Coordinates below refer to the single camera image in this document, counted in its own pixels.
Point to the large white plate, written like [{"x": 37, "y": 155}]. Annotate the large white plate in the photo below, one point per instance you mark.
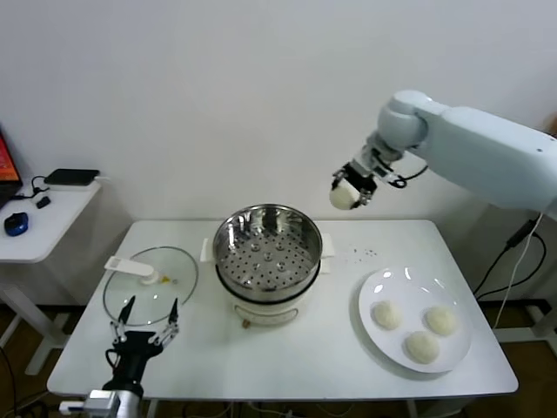
[{"x": 400, "y": 287}]

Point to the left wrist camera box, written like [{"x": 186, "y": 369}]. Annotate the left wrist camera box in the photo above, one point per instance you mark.
[{"x": 71, "y": 407}]

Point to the blue black computer mouse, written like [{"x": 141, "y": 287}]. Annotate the blue black computer mouse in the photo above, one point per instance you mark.
[{"x": 16, "y": 223}]

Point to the stainless steel steamer basket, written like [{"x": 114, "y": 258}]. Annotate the stainless steel steamer basket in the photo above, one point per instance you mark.
[{"x": 270, "y": 265}]

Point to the white side table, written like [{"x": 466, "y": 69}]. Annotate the white side table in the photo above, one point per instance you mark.
[{"x": 56, "y": 226}]

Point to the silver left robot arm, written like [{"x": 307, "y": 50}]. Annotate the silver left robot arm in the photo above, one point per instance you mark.
[{"x": 122, "y": 402}]

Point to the laptop with red screen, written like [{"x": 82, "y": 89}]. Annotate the laptop with red screen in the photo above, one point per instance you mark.
[{"x": 8, "y": 161}]

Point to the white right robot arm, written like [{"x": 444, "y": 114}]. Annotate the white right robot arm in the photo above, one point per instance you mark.
[{"x": 478, "y": 143}]

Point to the white steamed baozi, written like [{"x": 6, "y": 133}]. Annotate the white steamed baozi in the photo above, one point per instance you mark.
[
  {"x": 440, "y": 321},
  {"x": 422, "y": 347},
  {"x": 386, "y": 314},
  {"x": 345, "y": 197}
]

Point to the steel steamer pot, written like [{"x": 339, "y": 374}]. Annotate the steel steamer pot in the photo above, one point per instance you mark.
[{"x": 265, "y": 311}]

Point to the flat black device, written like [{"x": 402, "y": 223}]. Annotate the flat black device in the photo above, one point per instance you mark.
[{"x": 71, "y": 176}]

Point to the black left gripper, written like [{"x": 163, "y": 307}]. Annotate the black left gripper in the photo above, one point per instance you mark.
[{"x": 132, "y": 357}]

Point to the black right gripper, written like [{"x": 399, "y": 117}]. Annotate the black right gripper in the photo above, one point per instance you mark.
[{"x": 360, "y": 175}]

